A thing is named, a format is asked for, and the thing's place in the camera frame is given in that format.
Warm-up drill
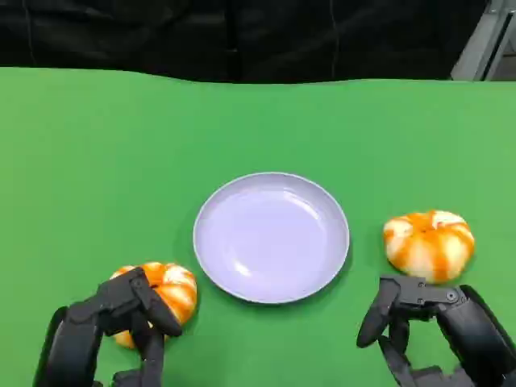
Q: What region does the black backdrop curtain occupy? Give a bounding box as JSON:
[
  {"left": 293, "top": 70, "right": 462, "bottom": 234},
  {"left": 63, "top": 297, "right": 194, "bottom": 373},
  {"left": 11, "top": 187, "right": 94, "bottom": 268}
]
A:
[{"left": 0, "top": 0, "right": 489, "bottom": 85}]

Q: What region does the orange and white bread roll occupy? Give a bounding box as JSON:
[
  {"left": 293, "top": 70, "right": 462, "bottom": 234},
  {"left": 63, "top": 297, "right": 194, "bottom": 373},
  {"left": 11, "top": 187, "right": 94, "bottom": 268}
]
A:
[
  {"left": 382, "top": 209, "right": 476, "bottom": 285},
  {"left": 109, "top": 261, "right": 198, "bottom": 349}
]

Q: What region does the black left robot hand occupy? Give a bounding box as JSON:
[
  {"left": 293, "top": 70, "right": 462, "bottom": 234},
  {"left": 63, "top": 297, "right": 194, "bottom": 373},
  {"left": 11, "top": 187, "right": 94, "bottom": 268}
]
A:
[{"left": 32, "top": 266, "right": 184, "bottom": 387}]

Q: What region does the lilac plate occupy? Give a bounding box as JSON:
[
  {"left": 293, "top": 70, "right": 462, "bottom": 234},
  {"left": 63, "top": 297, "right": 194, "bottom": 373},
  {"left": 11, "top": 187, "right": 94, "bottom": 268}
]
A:
[{"left": 193, "top": 172, "right": 351, "bottom": 305}]

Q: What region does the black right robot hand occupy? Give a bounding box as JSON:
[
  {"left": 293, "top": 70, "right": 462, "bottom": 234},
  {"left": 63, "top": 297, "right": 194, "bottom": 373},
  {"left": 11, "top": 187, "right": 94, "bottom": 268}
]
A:
[{"left": 356, "top": 274, "right": 516, "bottom": 387}]

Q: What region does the grey metal frame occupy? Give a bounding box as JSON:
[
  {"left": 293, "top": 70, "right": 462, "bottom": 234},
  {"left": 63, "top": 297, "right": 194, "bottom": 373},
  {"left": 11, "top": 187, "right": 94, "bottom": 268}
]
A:
[{"left": 450, "top": 7, "right": 516, "bottom": 82}]

